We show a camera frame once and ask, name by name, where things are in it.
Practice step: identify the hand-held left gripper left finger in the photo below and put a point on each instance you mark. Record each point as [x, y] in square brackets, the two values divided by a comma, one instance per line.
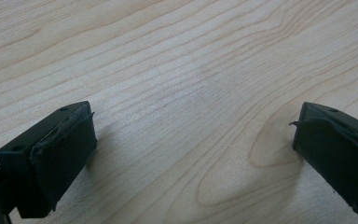
[48, 161]

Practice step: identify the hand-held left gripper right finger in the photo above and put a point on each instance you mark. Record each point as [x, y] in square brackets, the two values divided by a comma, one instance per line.
[338, 149]

